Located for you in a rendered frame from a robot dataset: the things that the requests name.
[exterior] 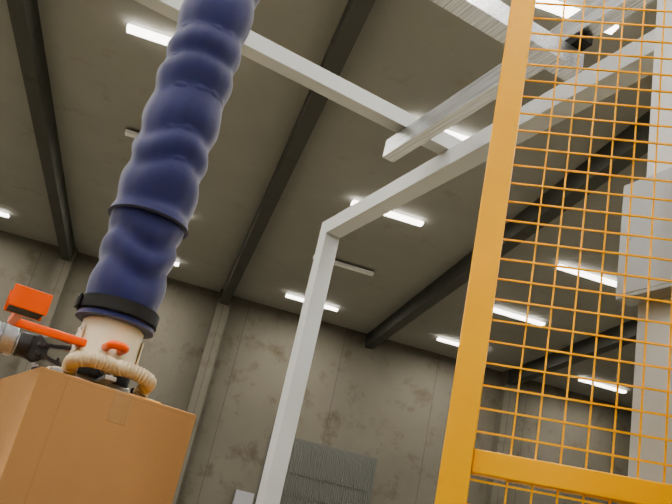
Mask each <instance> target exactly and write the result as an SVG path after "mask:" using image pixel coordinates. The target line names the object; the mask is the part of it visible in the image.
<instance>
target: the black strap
mask: <svg viewBox="0 0 672 504"><path fill-rule="evenodd" d="M73 307H74V308H76V310H77V311H78V309H79V308H81V307H97V308H103V309H108V310H112V311H116V312H120V313H123V314H126V315H129V316H132V317H134V318H137V319H139V320H141V321H143V322H145V323H146V324H148V325H149V326H150V327H152V328H153V329H154V332H156V329H157V326H158V323H159V320H160V318H159V316H158V314H157V313H156V312H154V311H153V310H151V309H150V308H148V307H146V306H144V305H142V304H139V303H137V302H134V301H132V300H128V299H125V298H122V297H118V296H114V295H110V294H104V293H94V292H90V293H84V294H83V293H80V294H79V295H78V296H77V298H76V301H75V303H74V306H73Z"/></svg>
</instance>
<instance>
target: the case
mask: <svg viewBox="0 0 672 504"><path fill-rule="evenodd" d="M195 419H196V415H195V414H192V413H189V412H186V411H183V410H179V409H176V408H173V407H170V406H167V405H164V404H160V403H157V402H154V401H151V400H148V399H144V398H141V397H138V396H135V395H132V394H128V393H125V392H122V391H119V390H116V389H112V388H109V387H106V386H103V385H100V384H96V383H93V382H90V381H87V380H84V379H81V378H77V377H74V376H71V375H68V374H65V373H61V372H58V371H55V370H52V369H49V368H45V367H38V368H35V369H32V370H28V371H25V372H22V373H19V374H15V375H12V376H9V377H6V378H2V379H0V504H172V502H173V498H174V495H175V491H176V487H177V484H178V480H179V477H180V473H181V470H182V466H183V462H184V459H185V455H186V452H187V448H188V444H189V441H190V437H191V434H192V430H193V426H194V423H195Z"/></svg>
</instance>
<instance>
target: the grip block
mask: <svg viewBox="0 0 672 504"><path fill-rule="evenodd" d="M52 299H53V295H50V294H47V293H44V292H41V291H38V290H35V289H32V288H29V287H26V286H24V285H21V284H18V283H16V284H15V286H14V289H13V290H10V293H9V295H8V298H7V301H6V303H5V306H4V308H3V310H5V311H8V312H11V313H14V314H18V315H21V316H24V317H27V318H30V319H33V320H36V321H41V318H42V316H46V315H47V313H48V310H49V307H50V305H51V302H52Z"/></svg>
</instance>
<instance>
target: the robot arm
mask: <svg viewBox="0 0 672 504"><path fill-rule="evenodd" d="M19 331H20V328H18V327H15V326H12V325H10V324H7V323H5V322H1V321H0V354H1V355H5V356H10V354H11V353H12V355H13V356H16V357H20V358H23V359H26V360H28V361H29V362H30V364H31V369H30V370H32V369H35V368H38V367H41V366H39V365H38V364H35V362H37V361H40V360H43V361H45V362H48V363H50V364H52V365H54V366H57V367H58V366H59V367H61V366H62V363H60V362H58V361H56V360H54V359H52V358H51V357H49V356H47V351H48V350H49V349H53V350H61V351H70V349H71V347H72V344H69V343H67V344H69V345H71V346H64V345H56V344H50V343H48V342H47V341H46V339H45V338H44V337H47V336H44V335H34V334H31V333H27V332H24V331H21V332H19Z"/></svg>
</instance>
